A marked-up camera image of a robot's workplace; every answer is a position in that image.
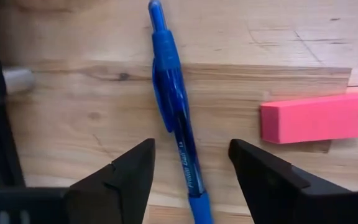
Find pink eraser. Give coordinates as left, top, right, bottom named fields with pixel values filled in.
left=259, top=92, right=358, bottom=145

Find blue retractable pen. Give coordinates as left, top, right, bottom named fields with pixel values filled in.
left=147, top=0, right=214, bottom=224

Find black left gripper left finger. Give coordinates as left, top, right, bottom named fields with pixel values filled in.
left=65, top=138, right=157, bottom=224

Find grey cylindrical stub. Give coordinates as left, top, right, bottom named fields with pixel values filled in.
left=2, top=66, right=36, bottom=95

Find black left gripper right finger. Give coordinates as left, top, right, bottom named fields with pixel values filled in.
left=227, top=138, right=354, bottom=224

